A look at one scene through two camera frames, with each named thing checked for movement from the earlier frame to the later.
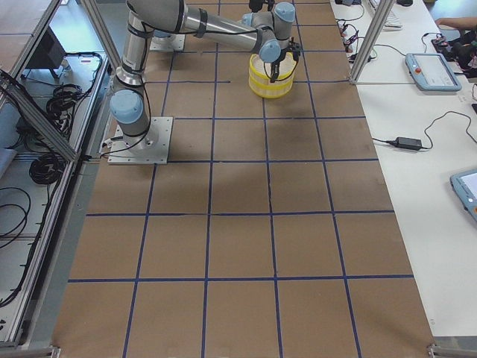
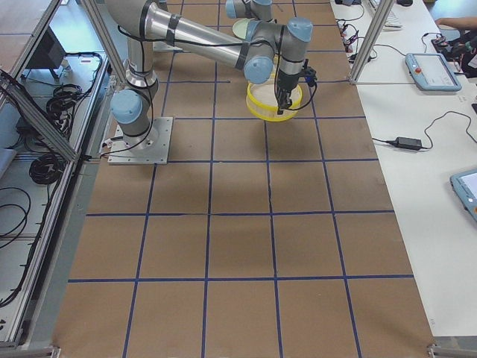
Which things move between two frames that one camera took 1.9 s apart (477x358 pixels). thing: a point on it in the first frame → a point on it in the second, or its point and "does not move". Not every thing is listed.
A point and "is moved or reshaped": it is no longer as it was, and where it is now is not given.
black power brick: [407, 143] does not move
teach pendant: [430, 72] does not move
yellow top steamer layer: [259, 70] is moved or reshaped
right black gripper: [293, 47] → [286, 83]
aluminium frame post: [372, 38] does not move
